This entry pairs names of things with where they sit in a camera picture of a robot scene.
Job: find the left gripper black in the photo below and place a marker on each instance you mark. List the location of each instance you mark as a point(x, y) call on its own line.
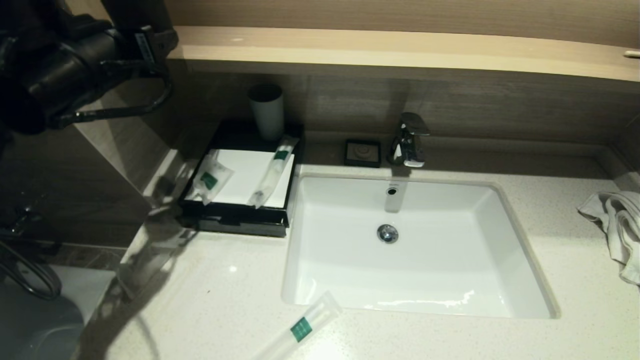
point(127, 52)

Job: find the black cup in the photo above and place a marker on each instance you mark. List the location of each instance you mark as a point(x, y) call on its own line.
point(135, 12)

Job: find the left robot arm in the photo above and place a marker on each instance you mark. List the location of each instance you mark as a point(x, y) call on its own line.
point(55, 70)

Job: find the white glossy tray surface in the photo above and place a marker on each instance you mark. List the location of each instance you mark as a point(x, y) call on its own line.
point(245, 175)

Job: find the black amenity tray box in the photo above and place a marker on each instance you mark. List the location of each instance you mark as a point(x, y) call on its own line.
point(235, 220)

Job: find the pale grey cup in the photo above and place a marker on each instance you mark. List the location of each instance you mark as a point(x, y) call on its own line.
point(268, 115)

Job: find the small green-label sachet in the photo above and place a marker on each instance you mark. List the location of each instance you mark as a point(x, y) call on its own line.
point(212, 179)

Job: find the long green-label toothbrush packet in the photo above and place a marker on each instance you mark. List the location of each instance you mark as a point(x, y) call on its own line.
point(274, 170)
point(302, 327)

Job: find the clear crumpled plastic packet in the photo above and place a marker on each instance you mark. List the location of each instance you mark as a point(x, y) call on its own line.
point(145, 267)

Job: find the black square soap dish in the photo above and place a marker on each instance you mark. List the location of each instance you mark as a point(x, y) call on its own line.
point(362, 153)

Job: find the light wooden shelf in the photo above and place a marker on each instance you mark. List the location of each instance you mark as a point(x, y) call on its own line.
point(400, 52)

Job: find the chrome faucet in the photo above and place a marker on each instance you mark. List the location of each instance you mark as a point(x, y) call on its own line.
point(407, 145)

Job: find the chrome sink drain stopper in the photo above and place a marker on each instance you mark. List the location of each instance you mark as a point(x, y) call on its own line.
point(387, 233)

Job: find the grey round bin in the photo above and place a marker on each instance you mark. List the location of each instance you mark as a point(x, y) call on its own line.
point(40, 330)

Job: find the white ceramic sink basin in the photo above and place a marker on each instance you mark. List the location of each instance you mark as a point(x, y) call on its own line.
point(425, 270)

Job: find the small white shelf item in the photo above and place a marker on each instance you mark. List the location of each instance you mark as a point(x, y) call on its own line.
point(631, 55)

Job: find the crumpled white towel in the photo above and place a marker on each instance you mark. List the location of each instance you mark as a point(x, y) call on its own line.
point(622, 225)

